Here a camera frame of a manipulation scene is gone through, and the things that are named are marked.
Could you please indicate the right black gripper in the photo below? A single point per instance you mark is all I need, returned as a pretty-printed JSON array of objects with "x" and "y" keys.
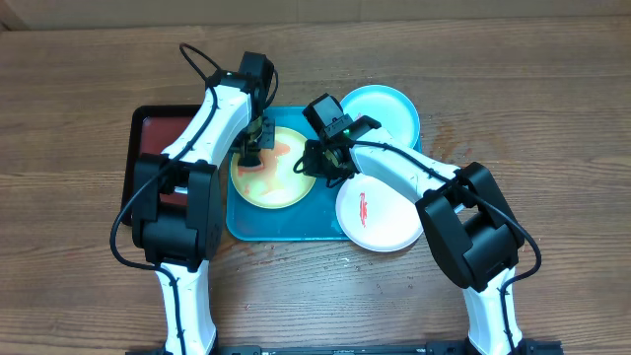
[{"x": 314, "y": 153}]

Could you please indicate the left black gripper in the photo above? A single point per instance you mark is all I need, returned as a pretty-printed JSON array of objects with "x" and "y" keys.
[{"x": 266, "y": 142}]

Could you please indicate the orange green scrub sponge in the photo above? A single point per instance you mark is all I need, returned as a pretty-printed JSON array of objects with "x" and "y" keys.
[{"x": 250, "y": 162}]

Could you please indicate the yellow plate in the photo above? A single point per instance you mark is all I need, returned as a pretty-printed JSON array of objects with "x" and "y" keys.
[{"x": 273, "y": 184}]

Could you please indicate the white plate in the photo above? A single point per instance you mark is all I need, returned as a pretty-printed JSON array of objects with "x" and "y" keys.
[{"x": 376, "y": 217}]

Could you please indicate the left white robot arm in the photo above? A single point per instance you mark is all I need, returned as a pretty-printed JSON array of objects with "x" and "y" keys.
[{"x": 180, "y": 256}]

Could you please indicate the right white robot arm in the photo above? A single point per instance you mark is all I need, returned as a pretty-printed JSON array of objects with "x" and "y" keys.
[{"x": 471, "y": 231}]

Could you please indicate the teal plastic tray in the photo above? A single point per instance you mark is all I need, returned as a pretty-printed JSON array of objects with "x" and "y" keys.
[{"x": 313, "y": 218}]

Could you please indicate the dark red tray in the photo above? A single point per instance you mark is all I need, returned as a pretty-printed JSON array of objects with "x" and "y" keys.
[{"x": 154, "y": 128}]

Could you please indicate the light blue plate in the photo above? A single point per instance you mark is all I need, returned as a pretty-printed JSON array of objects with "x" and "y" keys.
[{"x": 396, "y": 113}]

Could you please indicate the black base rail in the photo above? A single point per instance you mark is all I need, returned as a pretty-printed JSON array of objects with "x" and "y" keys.
[{"x": 452, "y": 347}]

